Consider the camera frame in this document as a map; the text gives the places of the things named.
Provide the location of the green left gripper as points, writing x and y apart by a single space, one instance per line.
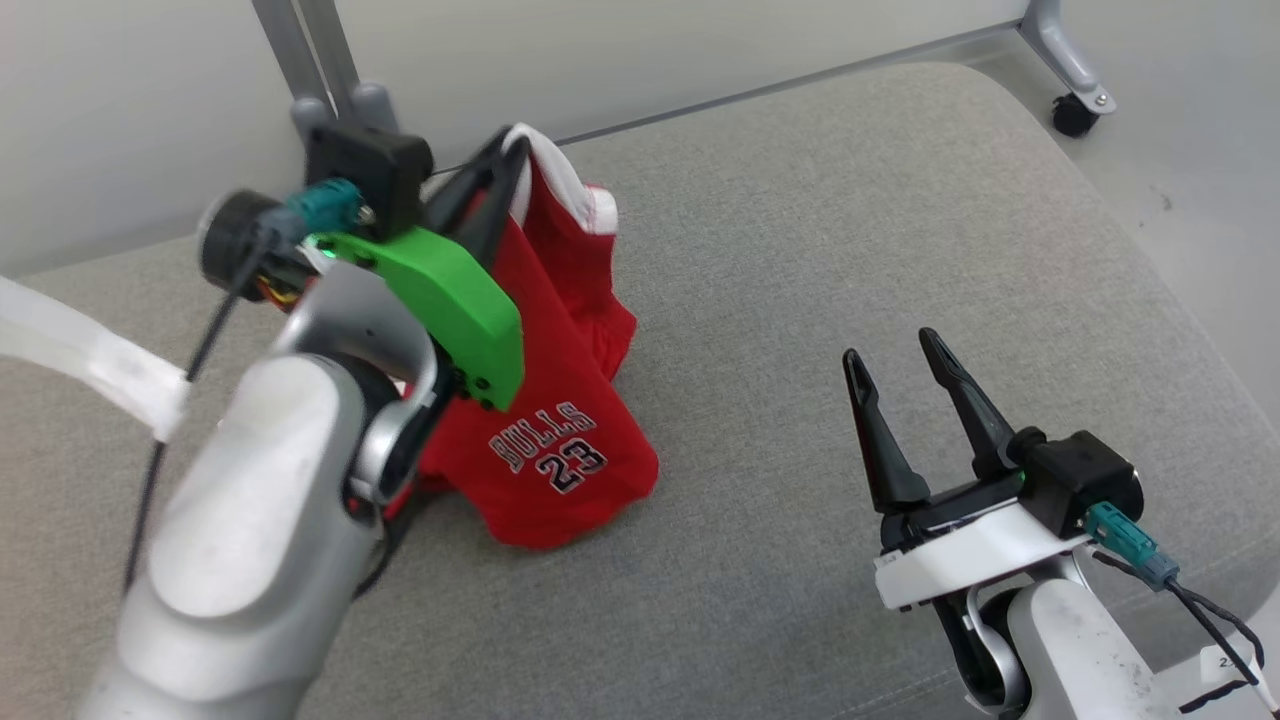
460 310

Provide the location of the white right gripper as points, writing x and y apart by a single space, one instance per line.
970 560

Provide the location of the red shorts with white band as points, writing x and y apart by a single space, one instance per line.
560 400

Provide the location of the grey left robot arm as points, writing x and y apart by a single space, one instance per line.
250 500

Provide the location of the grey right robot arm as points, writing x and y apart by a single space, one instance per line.
1080 650

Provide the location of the black caster wheel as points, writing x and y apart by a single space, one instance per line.
1073 115

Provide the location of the grey metal partition leg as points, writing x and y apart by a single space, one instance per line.
1062 50

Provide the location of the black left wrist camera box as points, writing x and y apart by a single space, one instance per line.
365 175

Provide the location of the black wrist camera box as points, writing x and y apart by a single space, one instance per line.
1080 480
365 175

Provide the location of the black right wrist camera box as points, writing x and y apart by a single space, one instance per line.
1080 480

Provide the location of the grey double partition post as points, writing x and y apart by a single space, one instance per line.
283 40

